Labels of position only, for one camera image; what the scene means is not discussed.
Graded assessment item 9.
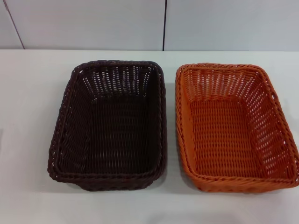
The orange woven basket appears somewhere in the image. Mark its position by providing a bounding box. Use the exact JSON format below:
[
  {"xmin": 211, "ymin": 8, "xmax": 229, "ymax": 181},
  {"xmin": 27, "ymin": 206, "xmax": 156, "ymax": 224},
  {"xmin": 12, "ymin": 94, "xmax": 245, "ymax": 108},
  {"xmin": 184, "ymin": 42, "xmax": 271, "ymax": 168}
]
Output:
[{"xmin": 175, "ymin": 62, "xmax": 299, "ymax": 193}]

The dark brown woven basket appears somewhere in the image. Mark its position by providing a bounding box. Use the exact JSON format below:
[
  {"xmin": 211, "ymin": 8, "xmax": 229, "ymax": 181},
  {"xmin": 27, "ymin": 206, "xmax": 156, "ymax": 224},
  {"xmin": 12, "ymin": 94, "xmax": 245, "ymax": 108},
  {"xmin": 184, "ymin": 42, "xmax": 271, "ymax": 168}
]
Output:
[{"xmin": 48, "ymin": 59, "xmax": 168, "ymax": 192}]

